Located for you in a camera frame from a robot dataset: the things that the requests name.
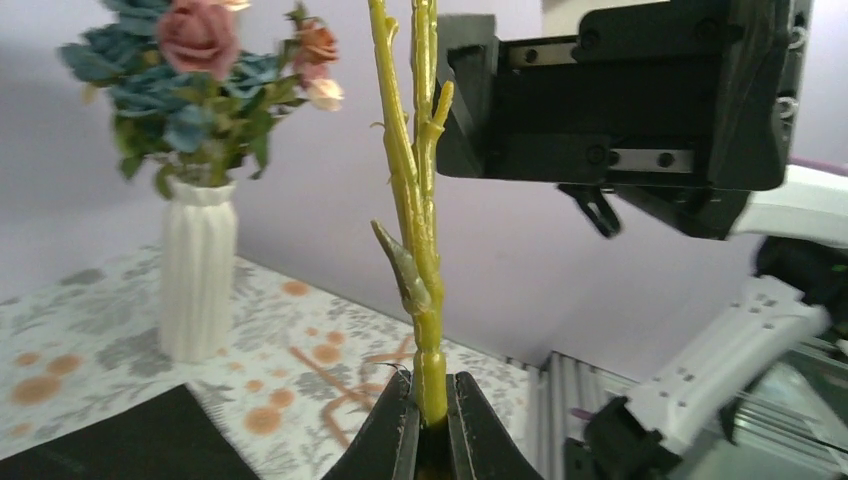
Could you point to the blue rose stem bunch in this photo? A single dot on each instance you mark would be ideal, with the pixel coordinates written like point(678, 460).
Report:
point(187, 125)

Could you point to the tan raffia ribbon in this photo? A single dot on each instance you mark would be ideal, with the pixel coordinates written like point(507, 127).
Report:
point(354, 378)

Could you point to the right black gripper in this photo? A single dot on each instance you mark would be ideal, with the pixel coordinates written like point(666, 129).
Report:
point(684, 109)

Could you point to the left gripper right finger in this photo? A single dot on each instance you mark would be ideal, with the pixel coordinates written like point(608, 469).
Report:
point(480, 446)

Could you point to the white ribbed ceramic vase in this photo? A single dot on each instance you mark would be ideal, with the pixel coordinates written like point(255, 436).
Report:
point(197, 266)

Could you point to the yellow rose stem bunch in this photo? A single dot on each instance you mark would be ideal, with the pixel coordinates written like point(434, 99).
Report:
point(410, 146)

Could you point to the black wrapping paper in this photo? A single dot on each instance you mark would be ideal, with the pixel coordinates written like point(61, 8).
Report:
point(167, 437)

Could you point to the floral patterned table mat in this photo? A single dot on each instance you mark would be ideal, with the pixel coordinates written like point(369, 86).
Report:
point(86, 349)

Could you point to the aluminium rail frame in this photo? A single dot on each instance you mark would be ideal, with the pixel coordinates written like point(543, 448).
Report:
point(793, 425)

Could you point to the pink orange rose stem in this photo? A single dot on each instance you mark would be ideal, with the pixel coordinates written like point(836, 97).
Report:
point(315, 50)

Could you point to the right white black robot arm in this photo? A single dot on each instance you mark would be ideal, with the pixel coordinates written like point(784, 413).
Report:
point(798, 289)

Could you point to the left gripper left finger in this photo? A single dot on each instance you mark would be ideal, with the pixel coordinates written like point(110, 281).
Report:
point(386, 446)

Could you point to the pink peach rose stem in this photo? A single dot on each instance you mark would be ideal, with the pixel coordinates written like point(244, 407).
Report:
point(199, 36)

